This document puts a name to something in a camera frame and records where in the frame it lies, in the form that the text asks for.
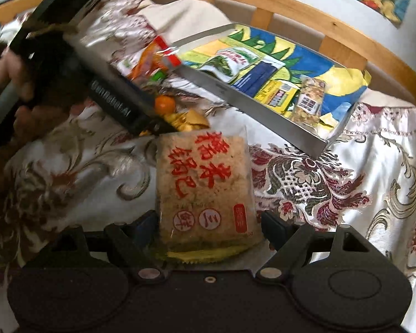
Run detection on orange red clear snack bag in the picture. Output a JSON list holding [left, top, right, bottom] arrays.
[[116, 35, 182, 86]]

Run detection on rice cracker clear packet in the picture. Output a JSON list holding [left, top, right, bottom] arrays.
[[156, 127, 263, 264]]

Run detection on white green seaweed snack bag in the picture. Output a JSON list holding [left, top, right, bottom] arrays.
[[198, 47, 260, 84]]

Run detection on mixed nuts clear packet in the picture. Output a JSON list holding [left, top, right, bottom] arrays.
[[291, 75, 328, 132]]

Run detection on yellow snack bar packet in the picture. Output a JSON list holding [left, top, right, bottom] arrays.
[[254, 80, 299, 115]]

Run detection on navy blue snack packet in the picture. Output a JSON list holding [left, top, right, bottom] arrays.
[[231, 60, 285, 98]]

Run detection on person's left hand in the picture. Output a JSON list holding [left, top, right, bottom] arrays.
[[0, 48, 69, 143]]

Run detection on floral satin bedspread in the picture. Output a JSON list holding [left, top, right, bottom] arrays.
[[0, 0, 416, 333]]

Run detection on orange round candy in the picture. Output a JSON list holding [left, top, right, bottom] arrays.
[[154, 95, 176, 115]]

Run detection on cream pillow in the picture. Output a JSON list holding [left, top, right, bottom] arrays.
[[138, 0, 230, 44]]

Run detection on grey shallow tray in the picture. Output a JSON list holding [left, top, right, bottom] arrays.
[[173, 23, 371, 158]]

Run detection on dinosaur drawing paper liner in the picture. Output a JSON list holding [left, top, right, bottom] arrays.
[[178, 24, 371, 138]]

